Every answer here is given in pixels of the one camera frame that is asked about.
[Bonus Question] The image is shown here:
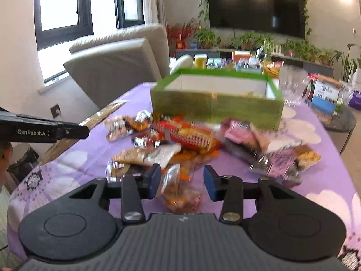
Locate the pile of snack packets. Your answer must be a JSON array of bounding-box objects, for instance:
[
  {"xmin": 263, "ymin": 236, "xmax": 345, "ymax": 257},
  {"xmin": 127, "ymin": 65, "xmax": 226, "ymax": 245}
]
[{"xmin": 103, "ymin": 110, "xmax": 322, "ymax": 187}]

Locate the green cardboard box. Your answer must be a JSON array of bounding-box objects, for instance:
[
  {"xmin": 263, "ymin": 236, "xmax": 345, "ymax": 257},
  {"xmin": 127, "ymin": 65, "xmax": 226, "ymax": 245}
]
[{"xmin": 149, "ymin": 67, "xmax": 285, "ymax": 131}]

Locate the black wall television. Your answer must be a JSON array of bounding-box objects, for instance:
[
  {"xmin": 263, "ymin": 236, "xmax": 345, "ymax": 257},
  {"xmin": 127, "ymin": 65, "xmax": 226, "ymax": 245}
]
[{"xmin": 207, "ymin": 0, "xmax": 306, "ymax": 38}]

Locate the dark television cabinet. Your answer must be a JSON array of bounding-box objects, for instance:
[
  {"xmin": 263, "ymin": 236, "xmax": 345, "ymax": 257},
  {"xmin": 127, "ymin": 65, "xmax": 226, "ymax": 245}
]
[{"xmin": 175, "ymin": 48, "xmax": 335, "ymax": 77}]

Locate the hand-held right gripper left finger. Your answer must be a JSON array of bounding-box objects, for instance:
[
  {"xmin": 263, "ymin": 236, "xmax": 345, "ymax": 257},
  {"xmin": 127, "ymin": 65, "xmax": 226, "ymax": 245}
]
[{"xmin": 68, "ymin": 163, "xmax": 162, "ymax": 223}]

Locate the tall leafy plant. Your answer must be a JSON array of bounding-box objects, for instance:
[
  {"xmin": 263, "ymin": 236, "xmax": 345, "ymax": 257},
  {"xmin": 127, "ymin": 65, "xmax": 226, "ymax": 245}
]
[{"xmin": 334, "ymin": 44, "xmax": 361, "ymax": 82}]

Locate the clear orange snack packet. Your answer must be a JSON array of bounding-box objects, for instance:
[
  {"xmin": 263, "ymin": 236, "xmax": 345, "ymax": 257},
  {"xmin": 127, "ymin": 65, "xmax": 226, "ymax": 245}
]
[{"xmin": 159, "ymin": 164, "xmax": 204, "ymax": 213}]

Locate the black trash bin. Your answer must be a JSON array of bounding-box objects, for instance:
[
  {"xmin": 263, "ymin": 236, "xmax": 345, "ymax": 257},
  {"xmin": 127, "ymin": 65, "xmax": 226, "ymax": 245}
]
[{"xmin": 8, "ymin": 144, "xmax": 39, "ymax": 182}]

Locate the purple floral tablecloth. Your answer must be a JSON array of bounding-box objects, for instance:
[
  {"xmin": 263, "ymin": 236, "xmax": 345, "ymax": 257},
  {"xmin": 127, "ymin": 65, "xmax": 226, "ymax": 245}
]
[{"xmin": 7, "ymin": 82, "xmax": 361, "ymax": 263}]

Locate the red flower decoration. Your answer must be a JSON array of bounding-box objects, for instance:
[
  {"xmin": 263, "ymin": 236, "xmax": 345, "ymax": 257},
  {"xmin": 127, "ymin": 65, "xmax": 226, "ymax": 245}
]
[{"xmin": 166, "ymin": 20, "xmax": 199, "ymax": 50}]

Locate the beige sofa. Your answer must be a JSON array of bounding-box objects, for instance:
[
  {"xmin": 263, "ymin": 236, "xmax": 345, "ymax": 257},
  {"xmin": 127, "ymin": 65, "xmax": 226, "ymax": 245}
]
[{"xmin": 63, "ymin": 24, "xmax": 171, "ymax": 109}]

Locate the long brown flat package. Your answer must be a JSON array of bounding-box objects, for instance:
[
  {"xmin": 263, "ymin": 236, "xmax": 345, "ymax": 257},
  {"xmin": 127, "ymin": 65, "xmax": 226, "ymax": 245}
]
[{"xmin": 39, "ymin": 101, "xmax": 129, "ymax": 164}]

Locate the row of potted plants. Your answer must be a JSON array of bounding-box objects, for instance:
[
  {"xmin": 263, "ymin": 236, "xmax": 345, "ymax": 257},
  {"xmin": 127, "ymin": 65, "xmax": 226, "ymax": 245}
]
[{"xmin": 194, "ymin": 28, "xmax": 336, "ymax": 65}]

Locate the dark round side table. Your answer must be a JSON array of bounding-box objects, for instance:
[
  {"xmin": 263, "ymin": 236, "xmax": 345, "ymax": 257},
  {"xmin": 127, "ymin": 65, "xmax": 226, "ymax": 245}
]
[{"xmin": 322, "ymin": 107, "xmax": 357, "ymax": 154}]

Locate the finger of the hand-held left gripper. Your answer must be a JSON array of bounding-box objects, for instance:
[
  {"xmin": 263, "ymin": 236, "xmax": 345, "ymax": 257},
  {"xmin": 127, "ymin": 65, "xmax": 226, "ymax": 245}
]
[{"xmin": 55, "ymin": 121, "xmax": 90, "ymax": 140}]

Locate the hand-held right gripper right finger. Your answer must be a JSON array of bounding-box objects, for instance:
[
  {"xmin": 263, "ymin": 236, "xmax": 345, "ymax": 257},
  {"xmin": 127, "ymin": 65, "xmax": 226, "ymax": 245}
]
[{"xmin": 203, "ymin": 164, "xmax": 294, "ymax": 223}]

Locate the orange box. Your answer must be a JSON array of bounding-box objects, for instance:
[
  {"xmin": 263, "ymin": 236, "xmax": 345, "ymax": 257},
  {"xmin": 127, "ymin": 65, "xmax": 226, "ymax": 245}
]
[{"xmin": 232, "ymin": 50, "xmax": 253, "ymax": 63}]

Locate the clear glass mug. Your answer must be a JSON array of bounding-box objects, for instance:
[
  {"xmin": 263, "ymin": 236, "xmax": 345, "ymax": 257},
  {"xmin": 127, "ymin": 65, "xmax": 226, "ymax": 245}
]
[{"xmin": 279, "ymin": 65, "xmax": 312, "ymax": 108}]

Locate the white round object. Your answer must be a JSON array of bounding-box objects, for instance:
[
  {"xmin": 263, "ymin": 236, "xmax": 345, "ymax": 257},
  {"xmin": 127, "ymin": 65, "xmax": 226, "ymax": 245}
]
[{"xmin": 172, "ymin": 55, "xmax": 194, "ymax": 71}]

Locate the large black-framed window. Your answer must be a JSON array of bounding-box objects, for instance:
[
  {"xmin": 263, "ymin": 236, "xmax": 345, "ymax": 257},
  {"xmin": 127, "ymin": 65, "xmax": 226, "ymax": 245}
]
[{"xmin": 34, "ymin": 0, "xmax": 93, "ymax": 86}]

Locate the yellow jar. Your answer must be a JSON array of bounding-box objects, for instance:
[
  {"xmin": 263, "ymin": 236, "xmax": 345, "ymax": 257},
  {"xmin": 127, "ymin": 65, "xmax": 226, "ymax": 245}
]
[{"xmin": 194, "ymin": 54, "xmax": 208, "ymax": 68}]

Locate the white and blue carton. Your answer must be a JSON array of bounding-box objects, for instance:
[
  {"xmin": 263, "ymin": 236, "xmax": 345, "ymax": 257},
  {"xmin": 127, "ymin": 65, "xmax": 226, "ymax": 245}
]
[{"xmin": 310, "ymin": 75, "xmax": 343, "ymax": 116}]

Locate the narrow black-framed window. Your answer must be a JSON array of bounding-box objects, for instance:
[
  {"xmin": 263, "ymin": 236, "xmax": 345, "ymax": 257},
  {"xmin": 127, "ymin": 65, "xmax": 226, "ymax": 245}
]
[{"xmin": 114, "ymin": 0, "xmax": 146, "ymax": 29}]

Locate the hanging green vine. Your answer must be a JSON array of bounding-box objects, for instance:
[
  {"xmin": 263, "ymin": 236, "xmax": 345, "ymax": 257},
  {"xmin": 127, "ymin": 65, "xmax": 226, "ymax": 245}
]
[{"xmin": 199, "ymin": 0, "xmax": 215, "ymax": 26}]

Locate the wicker basket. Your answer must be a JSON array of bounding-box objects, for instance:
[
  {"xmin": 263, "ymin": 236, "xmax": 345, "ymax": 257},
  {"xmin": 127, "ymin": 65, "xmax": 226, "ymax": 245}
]
[{"xmin": 262, "ymin": 62, "xmax": 282, "ymax": 78}]

